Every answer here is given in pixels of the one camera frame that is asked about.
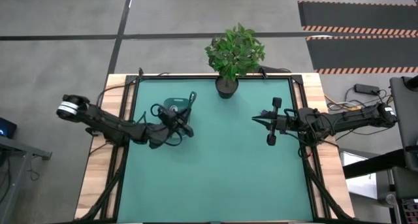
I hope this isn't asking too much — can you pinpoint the green table mat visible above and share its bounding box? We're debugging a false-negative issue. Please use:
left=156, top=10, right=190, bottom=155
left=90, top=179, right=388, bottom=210
left=116, top=78, right=315, bottom=223

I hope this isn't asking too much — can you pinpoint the white flat panel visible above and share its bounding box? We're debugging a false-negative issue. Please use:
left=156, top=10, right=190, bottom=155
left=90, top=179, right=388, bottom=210
left=339, top=151, right=378, bottom=199

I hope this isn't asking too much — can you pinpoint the dark blue-lit device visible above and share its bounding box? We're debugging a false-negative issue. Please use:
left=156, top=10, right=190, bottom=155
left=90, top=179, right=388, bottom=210
left=0, top=117, right=18, bottom=139

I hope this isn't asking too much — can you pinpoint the black orange-striped floor mat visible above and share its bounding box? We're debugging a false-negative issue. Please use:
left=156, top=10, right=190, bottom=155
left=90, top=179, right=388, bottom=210
left=297, top=0, right=418, bottom=36
left=306, top=35, right=418, bottom=75

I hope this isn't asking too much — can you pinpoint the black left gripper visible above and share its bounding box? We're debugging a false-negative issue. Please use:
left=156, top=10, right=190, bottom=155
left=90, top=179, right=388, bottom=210
left=158, top=91, right=197, bottom=139

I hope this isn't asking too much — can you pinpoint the black aluminium rig frame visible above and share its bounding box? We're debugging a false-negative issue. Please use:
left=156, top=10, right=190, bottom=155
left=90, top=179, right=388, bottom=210
left=74, top=72, right=357, bottom=224

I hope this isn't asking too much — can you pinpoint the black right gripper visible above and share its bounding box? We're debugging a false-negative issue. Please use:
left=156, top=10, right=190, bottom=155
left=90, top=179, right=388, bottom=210
left=251, top=97, right=291, bottom=146

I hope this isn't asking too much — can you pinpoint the black power adapter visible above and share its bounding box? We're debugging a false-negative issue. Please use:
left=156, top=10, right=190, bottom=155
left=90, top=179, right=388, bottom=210
left=354, top=83, right=381, bottom=96

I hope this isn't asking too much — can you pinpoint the black metal beam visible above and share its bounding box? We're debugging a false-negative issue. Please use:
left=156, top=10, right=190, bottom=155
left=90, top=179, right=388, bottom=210
left=342, top=148, right=406, bottom=180

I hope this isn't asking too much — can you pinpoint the grey metal desk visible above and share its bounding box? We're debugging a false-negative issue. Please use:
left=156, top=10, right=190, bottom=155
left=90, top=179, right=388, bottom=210
left=0, top=135, right=53, bottom=224

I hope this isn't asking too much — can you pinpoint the yellow floor cable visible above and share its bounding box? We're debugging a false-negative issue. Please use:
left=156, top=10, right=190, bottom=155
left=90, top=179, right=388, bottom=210
left=324, top=93, right=364, bottom=116

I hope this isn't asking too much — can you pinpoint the control box with buttons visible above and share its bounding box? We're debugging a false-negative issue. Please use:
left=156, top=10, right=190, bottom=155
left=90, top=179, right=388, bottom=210
left=400, top=197, right=418, bottom=224

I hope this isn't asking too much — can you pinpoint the potted green leafy plant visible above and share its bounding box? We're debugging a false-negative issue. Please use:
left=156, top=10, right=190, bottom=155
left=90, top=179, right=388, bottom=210
left=204, top=22, right=266, bottom=100

